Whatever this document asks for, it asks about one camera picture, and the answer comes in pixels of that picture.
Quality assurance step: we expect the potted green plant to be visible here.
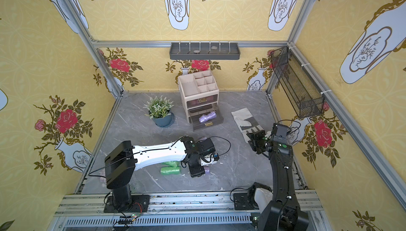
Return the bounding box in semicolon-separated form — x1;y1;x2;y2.
144;96;175;128

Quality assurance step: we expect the black wire mesh basket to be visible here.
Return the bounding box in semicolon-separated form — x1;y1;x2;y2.
270;47;325;119

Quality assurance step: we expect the purple roll bottom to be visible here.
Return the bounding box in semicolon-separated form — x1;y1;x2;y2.
204;166;210;175

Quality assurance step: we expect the green roll middle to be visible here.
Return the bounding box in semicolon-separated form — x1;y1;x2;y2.
163;161;180;167

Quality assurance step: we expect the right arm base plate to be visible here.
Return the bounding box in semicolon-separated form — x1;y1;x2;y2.
232;191;254;210

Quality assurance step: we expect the beige drawer organizer cabinet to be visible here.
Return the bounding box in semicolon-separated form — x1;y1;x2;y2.
178;70;219;125

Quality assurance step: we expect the white work glove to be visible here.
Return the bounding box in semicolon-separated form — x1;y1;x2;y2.
231;108;263;143

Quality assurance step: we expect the green roll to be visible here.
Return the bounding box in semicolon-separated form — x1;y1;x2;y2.
160;167;181;176
163;161;180;167

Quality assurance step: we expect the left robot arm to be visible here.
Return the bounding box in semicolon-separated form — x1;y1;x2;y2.
104;136;220;213

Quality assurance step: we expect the grey wall shelf tray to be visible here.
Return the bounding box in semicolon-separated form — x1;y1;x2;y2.
169;41;241;60

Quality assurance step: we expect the purple roll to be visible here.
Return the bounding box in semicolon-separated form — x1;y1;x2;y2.
204;166;210;175
199;111;217;123

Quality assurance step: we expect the transparent drawer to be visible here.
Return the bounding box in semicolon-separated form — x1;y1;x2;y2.
188;103;224;131
186;94;218;108

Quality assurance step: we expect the green roll bottom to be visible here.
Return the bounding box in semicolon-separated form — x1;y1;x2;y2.
160;167;181;176

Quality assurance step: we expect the transparent top drawer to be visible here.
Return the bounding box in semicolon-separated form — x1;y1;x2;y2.
186;94;218;108

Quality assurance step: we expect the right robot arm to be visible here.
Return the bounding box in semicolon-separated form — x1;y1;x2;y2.
246;123;309;231

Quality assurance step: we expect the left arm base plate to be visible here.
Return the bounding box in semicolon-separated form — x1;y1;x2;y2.
103;195;151;213

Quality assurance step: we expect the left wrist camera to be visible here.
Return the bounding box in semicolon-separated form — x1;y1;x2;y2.
208;153;219;164

